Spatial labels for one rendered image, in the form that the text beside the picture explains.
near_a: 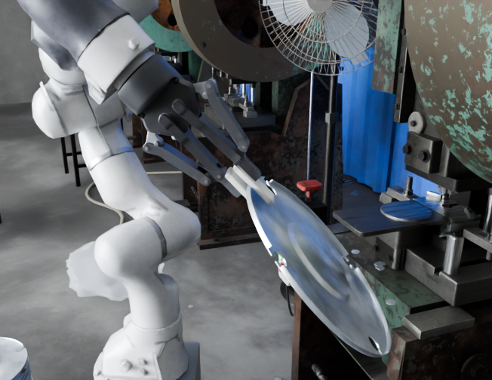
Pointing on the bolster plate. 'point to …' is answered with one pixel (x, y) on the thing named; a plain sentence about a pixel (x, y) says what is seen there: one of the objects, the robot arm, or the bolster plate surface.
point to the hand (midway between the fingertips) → (250, 185)
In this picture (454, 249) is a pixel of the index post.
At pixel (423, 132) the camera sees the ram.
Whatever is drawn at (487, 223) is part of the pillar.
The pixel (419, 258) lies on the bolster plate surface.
